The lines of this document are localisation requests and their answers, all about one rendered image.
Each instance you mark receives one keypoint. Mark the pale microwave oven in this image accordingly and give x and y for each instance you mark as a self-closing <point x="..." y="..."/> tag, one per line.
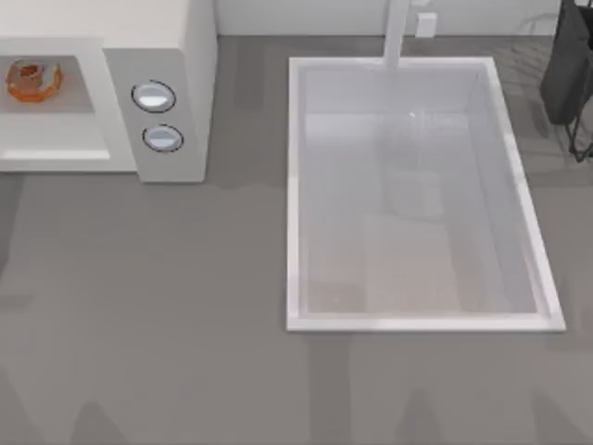
<point x="153" y="28"/>

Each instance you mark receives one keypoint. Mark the round silver microwave knob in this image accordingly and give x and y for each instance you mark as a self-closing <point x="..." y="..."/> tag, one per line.
<point x="162" y="138"/>
<point x="153" y="96"/>

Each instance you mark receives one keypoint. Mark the white wall socket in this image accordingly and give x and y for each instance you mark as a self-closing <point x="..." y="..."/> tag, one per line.
<point x="425" y="24"/>

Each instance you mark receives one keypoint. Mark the white sink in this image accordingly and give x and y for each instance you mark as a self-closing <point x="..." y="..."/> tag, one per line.
<point x="407" y="208"/>

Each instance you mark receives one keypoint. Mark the tall white tap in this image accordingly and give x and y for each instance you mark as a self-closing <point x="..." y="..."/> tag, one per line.
<point x="395" y="32"/>

